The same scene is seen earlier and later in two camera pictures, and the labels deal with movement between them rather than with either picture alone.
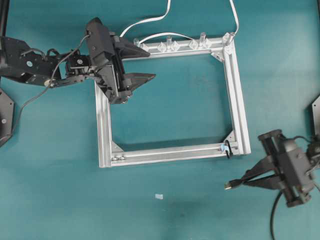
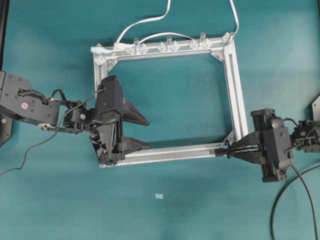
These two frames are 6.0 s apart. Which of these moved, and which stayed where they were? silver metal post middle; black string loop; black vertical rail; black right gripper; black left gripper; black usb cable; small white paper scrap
Moved: black usb cable; black right gripper; black left gripper
Stayed: black vertical rail; small white paper scrap; silver metal post middle; black string loop
